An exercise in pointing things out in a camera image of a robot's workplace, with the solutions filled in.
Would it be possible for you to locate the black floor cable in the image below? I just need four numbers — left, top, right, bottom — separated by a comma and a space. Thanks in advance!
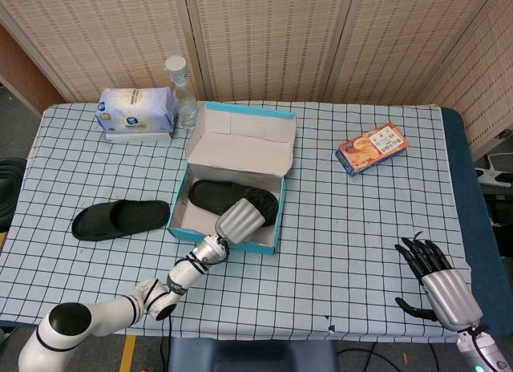
336, 342, 442, 372

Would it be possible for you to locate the black coiled hose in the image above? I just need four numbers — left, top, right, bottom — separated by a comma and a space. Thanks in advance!
0, 158, 27, 233

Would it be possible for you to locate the teal cardboard shoe box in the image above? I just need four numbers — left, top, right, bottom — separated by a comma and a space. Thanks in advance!
167, 101, 297, 256

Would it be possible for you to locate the beige woven folding screen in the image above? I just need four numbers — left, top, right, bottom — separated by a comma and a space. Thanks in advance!
0, 0, 513, 148

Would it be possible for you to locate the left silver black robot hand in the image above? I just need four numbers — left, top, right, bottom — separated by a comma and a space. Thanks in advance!
215, 189, 280, 245

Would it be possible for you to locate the lavender tissue pack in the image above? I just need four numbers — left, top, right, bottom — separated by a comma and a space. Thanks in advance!
95, 86, 180, 135

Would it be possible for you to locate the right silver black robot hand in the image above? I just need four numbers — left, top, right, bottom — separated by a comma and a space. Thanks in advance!
394, 237, 484, 332

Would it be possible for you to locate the blue chair seat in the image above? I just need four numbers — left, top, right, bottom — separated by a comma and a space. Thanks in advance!
167, 338, 340, 372

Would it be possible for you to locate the clear plastic water bottle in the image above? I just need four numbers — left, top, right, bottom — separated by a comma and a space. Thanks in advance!
164, 55, 200, 131

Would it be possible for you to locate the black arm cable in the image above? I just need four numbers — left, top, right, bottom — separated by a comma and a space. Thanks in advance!
164, 243, 230, 372

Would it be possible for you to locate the black rubber slipper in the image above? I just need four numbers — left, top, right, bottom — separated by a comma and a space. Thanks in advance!
188, 179, 281, 228
71, 200, 172, 241

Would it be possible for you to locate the orange blue snack box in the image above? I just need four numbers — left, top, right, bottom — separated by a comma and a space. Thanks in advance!
335, 122, 410, 177

